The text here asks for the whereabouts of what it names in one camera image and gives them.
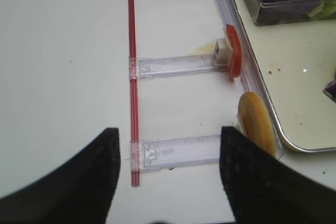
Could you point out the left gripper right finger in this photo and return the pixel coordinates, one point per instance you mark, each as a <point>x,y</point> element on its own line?
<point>261,189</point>

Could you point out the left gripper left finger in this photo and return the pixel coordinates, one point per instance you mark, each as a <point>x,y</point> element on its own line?
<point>79,191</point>

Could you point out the standing tomato slices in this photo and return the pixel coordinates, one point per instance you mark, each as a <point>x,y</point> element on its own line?
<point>235,64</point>

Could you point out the left red strip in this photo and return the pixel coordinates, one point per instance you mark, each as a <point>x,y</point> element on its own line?
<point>134,103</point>

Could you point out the standing pale bun half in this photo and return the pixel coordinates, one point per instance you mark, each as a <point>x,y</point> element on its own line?
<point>256,122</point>

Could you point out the left lower clear holder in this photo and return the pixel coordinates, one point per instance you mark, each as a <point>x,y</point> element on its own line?
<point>159,153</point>

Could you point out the clear holder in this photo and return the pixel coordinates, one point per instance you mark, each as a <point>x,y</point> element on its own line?
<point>159,153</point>
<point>174,66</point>

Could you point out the purple cabbage strip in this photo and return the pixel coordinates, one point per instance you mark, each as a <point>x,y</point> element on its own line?
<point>330,90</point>

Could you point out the cream metal serving tray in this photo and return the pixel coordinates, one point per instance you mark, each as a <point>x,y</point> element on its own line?
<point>295,61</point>

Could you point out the white pusher block left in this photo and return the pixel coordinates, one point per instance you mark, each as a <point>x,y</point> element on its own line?
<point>222,52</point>

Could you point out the left upper clear holder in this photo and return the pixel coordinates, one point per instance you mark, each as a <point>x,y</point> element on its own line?
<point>174,66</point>

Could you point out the left long clear rail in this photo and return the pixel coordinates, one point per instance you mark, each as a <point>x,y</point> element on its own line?
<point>249,79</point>

